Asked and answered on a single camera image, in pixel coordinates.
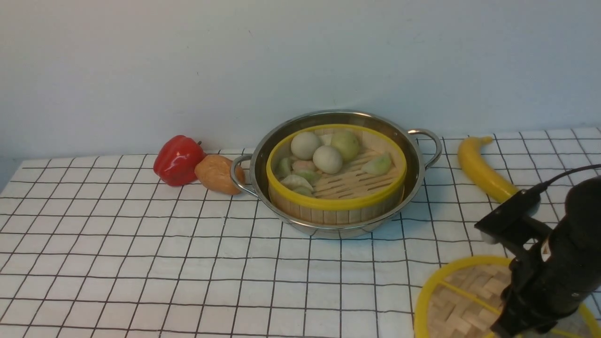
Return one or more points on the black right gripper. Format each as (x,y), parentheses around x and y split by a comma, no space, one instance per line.
(552,273)

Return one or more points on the woven bamboo steamer lid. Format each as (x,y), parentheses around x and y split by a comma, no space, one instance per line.
(463,298)

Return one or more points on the bamboo steamer with yellow rim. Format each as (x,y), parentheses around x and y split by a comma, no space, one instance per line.
(348,197)

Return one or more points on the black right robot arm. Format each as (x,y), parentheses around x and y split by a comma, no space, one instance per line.
(582,210)

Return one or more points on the yellow banana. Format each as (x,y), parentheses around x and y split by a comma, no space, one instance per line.
(480,173)

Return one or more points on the large white bun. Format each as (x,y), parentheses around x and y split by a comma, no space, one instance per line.
(328,159)

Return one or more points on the pink dumpling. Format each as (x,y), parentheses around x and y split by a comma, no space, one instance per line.
(301,165)

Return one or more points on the white round bun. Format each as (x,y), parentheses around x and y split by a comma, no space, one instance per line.
(304,144)

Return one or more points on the red bell pepper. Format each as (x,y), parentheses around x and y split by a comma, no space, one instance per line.
(177,159)

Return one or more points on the white checkered tablecloth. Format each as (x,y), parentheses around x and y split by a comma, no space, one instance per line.
(97,247)

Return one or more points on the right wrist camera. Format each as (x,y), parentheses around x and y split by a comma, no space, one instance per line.
(511,223)

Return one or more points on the stainless steel two-handled pot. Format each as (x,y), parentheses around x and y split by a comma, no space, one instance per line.
(422,148)

